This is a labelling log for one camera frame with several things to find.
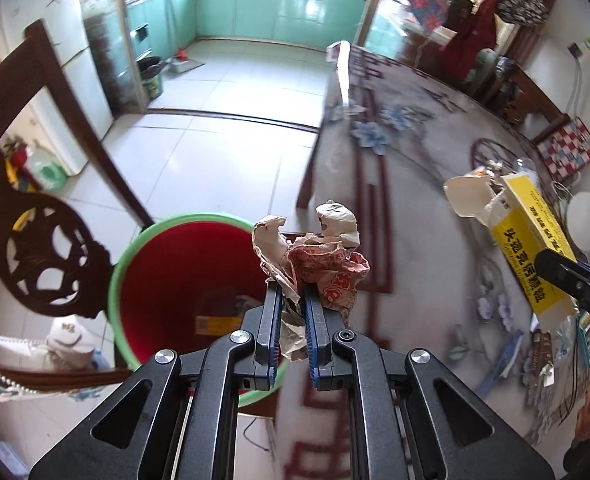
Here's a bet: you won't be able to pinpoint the plain wooden chair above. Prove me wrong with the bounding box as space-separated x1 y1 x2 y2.
495 60 576 146

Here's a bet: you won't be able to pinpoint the metal dustpan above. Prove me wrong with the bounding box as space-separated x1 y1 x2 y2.
167 57 203 75

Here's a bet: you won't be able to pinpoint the checked seat cushion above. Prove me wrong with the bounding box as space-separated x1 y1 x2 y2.
535 117 590 183

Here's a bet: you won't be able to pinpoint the black and green waste bin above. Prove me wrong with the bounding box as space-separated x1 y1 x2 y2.
136 56 166 101

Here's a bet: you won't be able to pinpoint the red hanging garment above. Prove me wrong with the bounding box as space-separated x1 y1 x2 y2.
445 0 510 81

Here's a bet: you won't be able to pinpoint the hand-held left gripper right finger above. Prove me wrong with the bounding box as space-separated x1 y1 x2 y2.
302 282 556 480

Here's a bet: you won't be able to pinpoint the white refrigerator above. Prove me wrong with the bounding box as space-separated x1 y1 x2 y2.
0 0 116 176

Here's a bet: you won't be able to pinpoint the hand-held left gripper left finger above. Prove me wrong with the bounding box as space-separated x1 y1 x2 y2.
28 280 288 480

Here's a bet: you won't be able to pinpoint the white cap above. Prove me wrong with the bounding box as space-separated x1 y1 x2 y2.
45 317 96 361

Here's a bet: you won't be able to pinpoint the yellow cardboard box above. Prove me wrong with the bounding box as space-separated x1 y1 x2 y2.
490 172 580 318

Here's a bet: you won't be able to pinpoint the green water jug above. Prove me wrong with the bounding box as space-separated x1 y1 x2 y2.
28 142 68 191

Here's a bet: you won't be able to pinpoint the dark carved wooden chair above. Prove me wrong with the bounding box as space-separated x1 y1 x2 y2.
0 20 156 396

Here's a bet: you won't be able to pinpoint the mop with red head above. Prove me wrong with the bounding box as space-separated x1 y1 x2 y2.
162 0 188 61

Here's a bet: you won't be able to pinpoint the white round plastic device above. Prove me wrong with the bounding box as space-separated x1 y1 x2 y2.
565 190 590 253

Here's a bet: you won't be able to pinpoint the red bucket with green rim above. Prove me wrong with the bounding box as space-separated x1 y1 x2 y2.
108 212 291 408

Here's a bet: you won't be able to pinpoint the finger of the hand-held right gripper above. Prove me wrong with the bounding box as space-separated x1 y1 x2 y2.
534 247 590 302

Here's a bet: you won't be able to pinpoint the teal kitchen cabinets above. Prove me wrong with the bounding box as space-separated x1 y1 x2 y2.
125 0 371 61

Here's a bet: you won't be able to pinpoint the brown handbag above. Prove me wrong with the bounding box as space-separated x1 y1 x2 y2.
447 0 476 31

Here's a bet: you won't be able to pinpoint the yellow toy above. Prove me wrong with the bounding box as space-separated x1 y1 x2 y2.
5 145 31 191

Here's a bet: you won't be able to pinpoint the white cloth with bead trim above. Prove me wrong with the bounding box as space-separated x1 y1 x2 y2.
0 330 51 403

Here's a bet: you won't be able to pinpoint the charger cable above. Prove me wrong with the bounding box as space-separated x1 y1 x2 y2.
570 57 588 116

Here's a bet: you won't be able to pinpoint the paper wrapper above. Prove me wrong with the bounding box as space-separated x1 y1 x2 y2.
252 200 371 363

